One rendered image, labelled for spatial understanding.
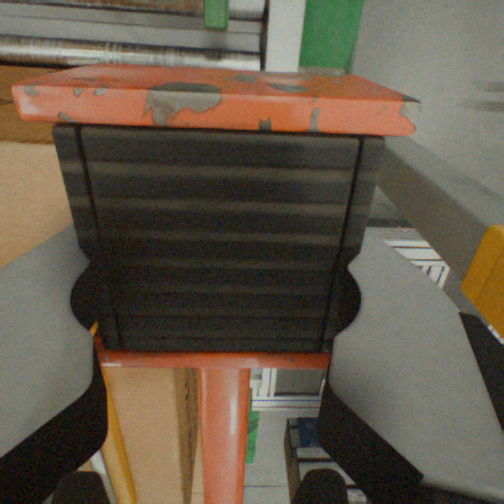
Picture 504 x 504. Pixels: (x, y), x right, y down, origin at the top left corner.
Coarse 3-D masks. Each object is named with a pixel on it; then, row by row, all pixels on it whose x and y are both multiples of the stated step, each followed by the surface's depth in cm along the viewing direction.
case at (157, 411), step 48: (0, 96) 35; (0, 144) 23; (48, 144) 23; (0, 192) 24; (48, 192) 24; (0, 240) 26; (144, 384) 35; (192, 384) 54; (144, 432) 39; (192, 432) 57; (144, 480) 44; (192, 480) 61
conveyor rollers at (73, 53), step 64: (0, 0) 52; (64, 0) 52; (128, 0) 52; (192, 0) 52; (256, 0) 52; (0, 64) 56; (64, 64) 56; (128, 64) 56; (192, 64) 56; (256, 64) 57
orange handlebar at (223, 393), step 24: (216, 384) 14; (240, 384) 14; (216, 408) 15; (240, 408) 15; (216, 432) 16; (240, 432) 16; (216, 456) 17; (240, 456) 17; (216, 480) 18; (240, 480) 18
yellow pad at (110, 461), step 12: (108, 396) 35; (108, 408) 35; (108, 432) 36; (108, 444) 37; (120, 444) 39; (96, 456) 37; (108, 456) 38; (120, 456) 39; (96, 468) 38; (108, 468) 39; (120, 468) 40; (108, 480) 40; (120, 480) 41; (108, 492) 41; (120, 492) 42; (132, 492) 44
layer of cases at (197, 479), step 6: (198, 432) 108; (198, 438) 110; (198, 444) 111; (198, 450) 113; (198, 456) 115; (198, 462) 116; (198, 468) 118; (198, 474) 120; (198, 480) 122; (198, 486) 124; (192, 492) 126; (198, 492) 127; (192, 498) 129; (198, 498) 129
